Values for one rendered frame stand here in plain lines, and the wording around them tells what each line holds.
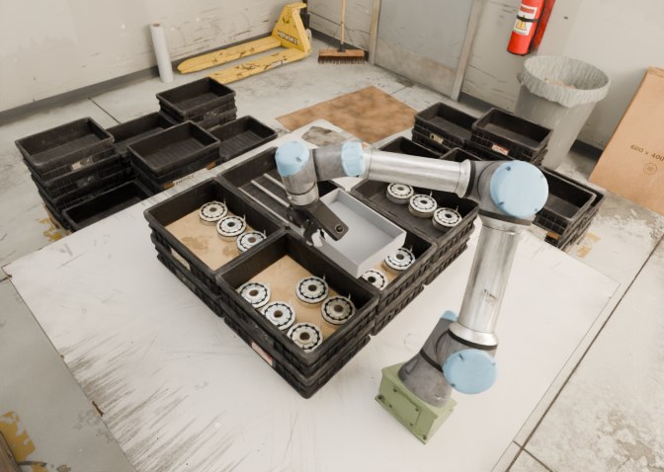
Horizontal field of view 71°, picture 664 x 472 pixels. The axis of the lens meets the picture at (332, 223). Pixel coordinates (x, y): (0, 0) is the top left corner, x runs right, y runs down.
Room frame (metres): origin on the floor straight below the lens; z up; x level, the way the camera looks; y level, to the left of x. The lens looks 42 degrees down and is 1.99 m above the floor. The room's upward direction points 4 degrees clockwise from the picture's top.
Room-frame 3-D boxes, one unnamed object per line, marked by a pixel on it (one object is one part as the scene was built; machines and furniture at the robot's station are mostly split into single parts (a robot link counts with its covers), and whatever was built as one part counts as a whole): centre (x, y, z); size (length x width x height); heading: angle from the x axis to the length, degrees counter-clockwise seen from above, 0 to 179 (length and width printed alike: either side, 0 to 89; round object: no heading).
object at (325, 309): (0.86, -0.04, 0.86); 0.10 x 0.10 x 0.01
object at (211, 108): (2.65, 0.89, 0.37); 0.40 x 0.30 x 0.45; 138
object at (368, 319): (0.88, 0.09, 0.87); 0.40 x 0.30 x 0.11; 49
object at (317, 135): (2.06, 0.08, 0.71); 0.22 x 0.19 x 0.01; 48
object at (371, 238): (0.99, -0.04, 1.07); 0.27 x 0.20 x 0.05; 47
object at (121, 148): (2.35, 1.16, 0.31); 0.40 x 0.30 x 0.34; 138
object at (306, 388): (0.88, 0.09, 0.76); 0.40 x 0.30 x 0.12; 49
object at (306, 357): (0.88, 0.09, 0.92); 0.40 x 0.30 x 0.02; 49
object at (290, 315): (0.82, 0.14, 0.86); 0.10 x 0.10 x 0.01
